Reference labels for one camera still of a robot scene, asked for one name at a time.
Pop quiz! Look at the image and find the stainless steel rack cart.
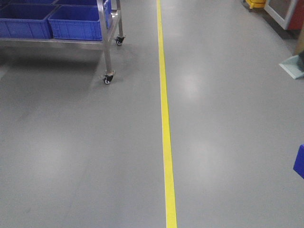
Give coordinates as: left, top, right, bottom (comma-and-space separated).
0, 0, 125, 85

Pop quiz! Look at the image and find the blue plastic crate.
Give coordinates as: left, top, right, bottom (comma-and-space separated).
0, 4, 57, 39
48, 0, 103, 41

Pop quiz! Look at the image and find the light green dustpan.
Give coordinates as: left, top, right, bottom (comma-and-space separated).
279, 55, 304, 79

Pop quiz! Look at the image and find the small blue parts bin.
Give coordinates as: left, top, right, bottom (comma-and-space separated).
293, 144, 304, 178

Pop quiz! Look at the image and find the yellow mop bucket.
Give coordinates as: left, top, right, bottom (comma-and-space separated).
243, 0, 266, 11

